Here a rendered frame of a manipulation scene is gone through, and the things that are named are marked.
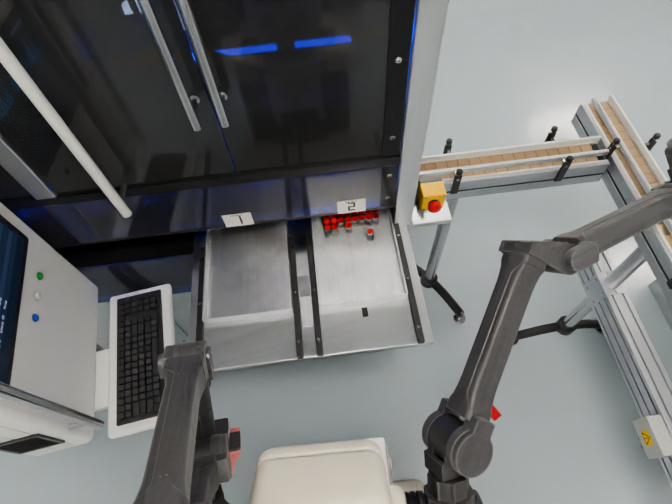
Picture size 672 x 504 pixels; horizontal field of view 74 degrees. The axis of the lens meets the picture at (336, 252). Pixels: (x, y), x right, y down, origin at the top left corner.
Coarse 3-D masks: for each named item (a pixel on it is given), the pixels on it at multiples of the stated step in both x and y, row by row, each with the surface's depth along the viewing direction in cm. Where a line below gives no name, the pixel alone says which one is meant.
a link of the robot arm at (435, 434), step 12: (444, 420) 79; (456, 420) 79; (432, 432) 79; (444, 432) 77; (432, 444) 79; (444, 444) 76; (432, 456) 78; (444, 456) 76; (432, 468) 78; (444, 468) 75; (444, 480) 76
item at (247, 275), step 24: (216, 240) 146; (240, 240) 146; (264, 240) 146; (216, 264) 142; (240, 264) 141; (264, 264) 141; (288, 264) 137; (216, 288) 137; (240, 288) 137; (264, 288) 137; (288, 288) 136; (216, 312) 133; (240, 312) 133; (264, 312) 129; (288, 312) 131
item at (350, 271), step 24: (384, 216) 148; (336, 240) 144; (360, 240) 144; (384, 240) 143; (336, 264) 140; (360, 264) 139; (384, 264) 139; (336, 288) 135; (360, 288) 135; (384, 288) 135
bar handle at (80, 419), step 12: (0, 384) 84; (0, 396) 86; (12, 396) 88; (24, 396) 90; (36, 396) 94; (36, 408) 95; (48, 408) 98; (60, 408) 101; (72, 420) 107; (84, 420) 110; (96, 420) 115
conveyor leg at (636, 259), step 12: (636, 252) 149; (624, 264) 156; (636, 264) 151; (612, 276) 163; (624, 276) 159; (612, 288) 167; (588, 300) 180; (576, 312) 190; (588, 312) 186; (564, 324) 202
